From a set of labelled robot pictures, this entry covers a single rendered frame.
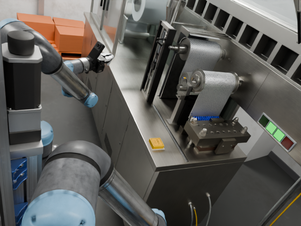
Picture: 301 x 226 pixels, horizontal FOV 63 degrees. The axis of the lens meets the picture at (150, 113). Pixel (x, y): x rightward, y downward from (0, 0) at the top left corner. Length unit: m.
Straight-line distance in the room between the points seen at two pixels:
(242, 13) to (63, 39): 2.82
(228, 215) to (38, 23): 3.62
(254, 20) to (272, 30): 0.16
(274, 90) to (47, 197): 1.31
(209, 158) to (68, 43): 3.04
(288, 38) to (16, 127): 1.32
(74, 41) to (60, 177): 3.63
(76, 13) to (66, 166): 4.44
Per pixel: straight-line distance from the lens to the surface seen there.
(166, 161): 1.37
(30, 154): 0.83
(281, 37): 1.55
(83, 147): 0.52
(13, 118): 0.76
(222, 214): 2.55
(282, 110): 1.49
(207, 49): 1.65
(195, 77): 1.46
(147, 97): 1.76
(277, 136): 1.50
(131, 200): 0.68
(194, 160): 1.46
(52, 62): 0.98
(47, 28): 4.31
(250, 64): 1.65
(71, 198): 0.45
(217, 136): 1.49
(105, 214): 2.16
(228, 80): 1.55
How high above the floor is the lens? 1.83
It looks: 34 degrees down
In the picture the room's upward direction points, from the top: 19 degrees clockwise
